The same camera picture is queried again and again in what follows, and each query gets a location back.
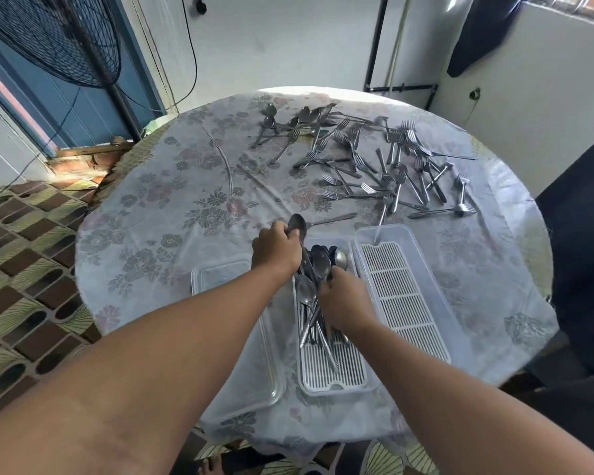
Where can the steel spoon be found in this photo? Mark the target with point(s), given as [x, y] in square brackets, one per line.
[297, 225]

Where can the heap of steel spoons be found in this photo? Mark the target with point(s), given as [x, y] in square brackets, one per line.
[308, 294]

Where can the steel fork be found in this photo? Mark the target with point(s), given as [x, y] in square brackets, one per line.
[382, 217]

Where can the white pipe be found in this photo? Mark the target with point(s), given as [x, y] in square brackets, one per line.
[398, 41]

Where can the person's right thumb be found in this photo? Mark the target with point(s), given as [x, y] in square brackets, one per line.
[325, 295]

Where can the black metal stand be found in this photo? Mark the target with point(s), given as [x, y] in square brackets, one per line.
[376, 49]

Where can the person's left thumb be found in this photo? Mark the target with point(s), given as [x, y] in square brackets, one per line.
[292, 235]

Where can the person's right forearm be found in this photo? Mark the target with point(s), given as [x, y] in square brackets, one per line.
[455, 410]

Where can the loose pile of steel spoons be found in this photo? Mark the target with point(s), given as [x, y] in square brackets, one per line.
[297, 121]

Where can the person's foot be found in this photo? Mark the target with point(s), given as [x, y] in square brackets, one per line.
[212, 465]

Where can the dark hanging cloth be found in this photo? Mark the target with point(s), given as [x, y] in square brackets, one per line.
[482, 32]

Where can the clear plastic tray lid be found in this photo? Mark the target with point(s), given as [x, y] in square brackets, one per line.
[240, 341]

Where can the dark chair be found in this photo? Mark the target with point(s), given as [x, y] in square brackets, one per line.
[581, 252]

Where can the person's left forearm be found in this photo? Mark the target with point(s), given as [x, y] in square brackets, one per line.
[143, 370]

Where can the person's left hand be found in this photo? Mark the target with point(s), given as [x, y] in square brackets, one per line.
[275, 251]

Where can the clear tray with white grate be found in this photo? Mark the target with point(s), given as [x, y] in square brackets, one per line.
[332, 371]
[401, 286]

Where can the brick door threshold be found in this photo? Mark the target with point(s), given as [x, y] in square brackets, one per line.
[86, 160]

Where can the scattered pile of steel forks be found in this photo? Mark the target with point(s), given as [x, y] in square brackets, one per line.
[396, 168]

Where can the blue door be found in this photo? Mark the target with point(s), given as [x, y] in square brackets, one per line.
[74, 113]

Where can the black pedestal fan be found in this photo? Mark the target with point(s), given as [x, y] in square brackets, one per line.
[59, 39]

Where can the floral plastic tablecloth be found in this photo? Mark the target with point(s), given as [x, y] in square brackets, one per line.
[178, 207]

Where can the person's right hand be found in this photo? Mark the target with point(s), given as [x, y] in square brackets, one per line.
[346, 304]

